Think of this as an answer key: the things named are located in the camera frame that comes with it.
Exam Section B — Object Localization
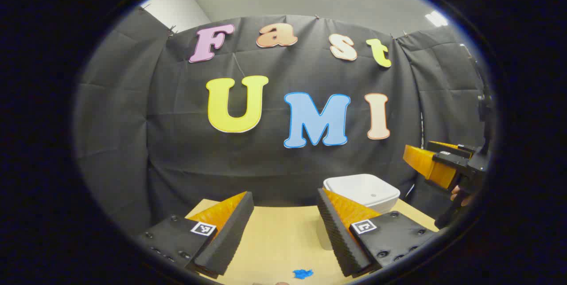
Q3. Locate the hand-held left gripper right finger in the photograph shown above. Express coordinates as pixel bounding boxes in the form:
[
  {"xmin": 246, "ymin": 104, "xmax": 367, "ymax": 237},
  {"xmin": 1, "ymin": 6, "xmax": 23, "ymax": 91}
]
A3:
[{"xmin": 316, "ymin": 187, "xmax": 440, "ymax": 278}]

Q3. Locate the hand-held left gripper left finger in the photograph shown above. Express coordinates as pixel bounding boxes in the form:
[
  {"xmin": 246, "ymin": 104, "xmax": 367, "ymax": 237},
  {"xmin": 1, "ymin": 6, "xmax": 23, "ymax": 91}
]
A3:
[{"xmin": 135, "ymin": 191, "xmax": 255, "ymax": 279}]

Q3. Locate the white desktop garbage bin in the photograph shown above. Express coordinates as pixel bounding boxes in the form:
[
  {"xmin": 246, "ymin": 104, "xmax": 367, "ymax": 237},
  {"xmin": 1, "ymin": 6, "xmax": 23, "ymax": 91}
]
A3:
[{"xmin": 323, "ymin": 174, "xmax": 401, "ymax": 215}]

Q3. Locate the wooden desktop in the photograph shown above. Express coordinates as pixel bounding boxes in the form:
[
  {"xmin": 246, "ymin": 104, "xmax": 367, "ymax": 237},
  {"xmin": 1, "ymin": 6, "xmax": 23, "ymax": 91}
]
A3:
[{"xmin": 185, "ymin": 198, "xmax": 439, "ymax": 285}]

